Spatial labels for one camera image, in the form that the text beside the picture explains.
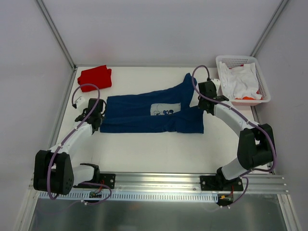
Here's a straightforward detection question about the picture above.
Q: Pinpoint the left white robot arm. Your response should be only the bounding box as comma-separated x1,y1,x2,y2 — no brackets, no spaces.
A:
33,98,105,199

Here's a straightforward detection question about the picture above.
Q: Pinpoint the left aluminium frame post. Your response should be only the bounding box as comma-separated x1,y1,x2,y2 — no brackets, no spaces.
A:
34,0,76,70

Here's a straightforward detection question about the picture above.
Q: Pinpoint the aluminium front mounting rail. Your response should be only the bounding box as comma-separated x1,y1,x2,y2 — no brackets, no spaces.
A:
28,170,289,195

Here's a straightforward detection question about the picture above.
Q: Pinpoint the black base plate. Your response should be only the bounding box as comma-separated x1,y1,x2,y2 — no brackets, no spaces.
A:
200,175,244,192
74,173,116,189

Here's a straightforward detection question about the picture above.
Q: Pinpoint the right aluminium frame post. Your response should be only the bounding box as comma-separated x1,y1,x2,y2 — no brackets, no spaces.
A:
250,0,291,57

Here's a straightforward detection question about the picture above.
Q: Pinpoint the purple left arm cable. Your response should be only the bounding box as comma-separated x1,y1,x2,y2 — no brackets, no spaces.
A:
46,83,112,205

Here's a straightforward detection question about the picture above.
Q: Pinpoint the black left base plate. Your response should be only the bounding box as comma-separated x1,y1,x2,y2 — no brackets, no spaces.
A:
74,173,116,189

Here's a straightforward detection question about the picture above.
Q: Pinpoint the orange t-shirt in basket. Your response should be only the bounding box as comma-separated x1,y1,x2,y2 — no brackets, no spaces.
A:
235,90,262,100

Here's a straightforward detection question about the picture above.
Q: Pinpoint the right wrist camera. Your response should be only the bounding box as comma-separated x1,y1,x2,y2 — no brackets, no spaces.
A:
211,79,220,90

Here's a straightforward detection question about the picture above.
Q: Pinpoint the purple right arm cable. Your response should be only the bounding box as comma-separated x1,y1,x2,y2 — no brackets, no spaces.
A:
192,64,277,208

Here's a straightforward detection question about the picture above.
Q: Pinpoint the white t-shirt in basket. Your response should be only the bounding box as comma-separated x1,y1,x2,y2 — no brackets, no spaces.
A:
218,62,261,100

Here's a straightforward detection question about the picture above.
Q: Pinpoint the folded red t-shirt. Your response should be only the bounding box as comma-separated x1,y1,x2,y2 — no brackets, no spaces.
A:
77,65,112,92

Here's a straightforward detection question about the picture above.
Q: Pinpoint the white plastic laundry basket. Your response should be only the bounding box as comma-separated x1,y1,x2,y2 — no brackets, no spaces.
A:
216,55,270,106

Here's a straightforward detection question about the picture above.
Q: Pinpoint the aluminium frame post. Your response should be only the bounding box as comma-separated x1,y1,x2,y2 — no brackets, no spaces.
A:
250,0,291,57
34,0,76,70

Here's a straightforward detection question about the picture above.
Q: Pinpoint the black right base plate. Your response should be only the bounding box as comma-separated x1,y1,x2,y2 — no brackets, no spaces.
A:
200,175,244,192

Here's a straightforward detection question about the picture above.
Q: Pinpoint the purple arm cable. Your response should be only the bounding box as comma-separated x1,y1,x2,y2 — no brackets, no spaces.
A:
46,83,112,205
192,64,277,208

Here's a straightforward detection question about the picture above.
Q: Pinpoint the blue mickey mouse t-shirt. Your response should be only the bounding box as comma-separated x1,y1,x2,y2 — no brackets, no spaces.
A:
100,73,204,134

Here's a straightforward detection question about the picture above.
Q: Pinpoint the white slotted cable duct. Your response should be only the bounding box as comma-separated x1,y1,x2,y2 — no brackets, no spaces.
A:
38,191,218,202

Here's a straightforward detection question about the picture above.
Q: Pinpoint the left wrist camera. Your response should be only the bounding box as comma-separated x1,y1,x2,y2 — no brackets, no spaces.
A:
72,96,86,110

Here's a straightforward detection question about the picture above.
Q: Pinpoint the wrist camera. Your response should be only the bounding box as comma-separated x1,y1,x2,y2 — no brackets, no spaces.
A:
211,79,220,90
72,96,86,110

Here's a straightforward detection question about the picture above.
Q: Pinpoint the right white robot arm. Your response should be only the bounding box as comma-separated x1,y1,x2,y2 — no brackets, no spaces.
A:
198,80,276,191

